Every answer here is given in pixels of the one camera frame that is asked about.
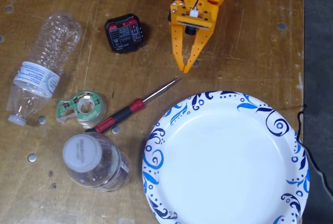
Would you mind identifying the red and black screwdriver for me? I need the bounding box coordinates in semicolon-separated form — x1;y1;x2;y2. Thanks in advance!
85;76;182;134

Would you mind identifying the short bottle with white cap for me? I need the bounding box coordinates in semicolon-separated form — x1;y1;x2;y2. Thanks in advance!
62;132;131;193

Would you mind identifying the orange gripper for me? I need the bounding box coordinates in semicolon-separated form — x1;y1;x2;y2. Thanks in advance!
170;0;233;74

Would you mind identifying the black outlet tester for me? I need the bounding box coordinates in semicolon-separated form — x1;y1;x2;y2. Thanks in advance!
104;13;144;54

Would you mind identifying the blue floral paper plate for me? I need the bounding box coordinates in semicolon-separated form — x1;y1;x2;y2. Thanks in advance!
142;90;311;224

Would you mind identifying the green tape dispenser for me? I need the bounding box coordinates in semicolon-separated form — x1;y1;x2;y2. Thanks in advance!
55;90;107;126

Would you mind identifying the small gripper-mounted camera module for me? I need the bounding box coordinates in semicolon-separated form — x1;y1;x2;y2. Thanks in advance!
176;19;212;36

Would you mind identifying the thin black cable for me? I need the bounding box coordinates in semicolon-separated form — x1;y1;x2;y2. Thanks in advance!
296;104;333;201

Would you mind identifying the crushed clear water bottle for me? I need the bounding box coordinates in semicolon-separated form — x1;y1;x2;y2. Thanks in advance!
6;10;83;127

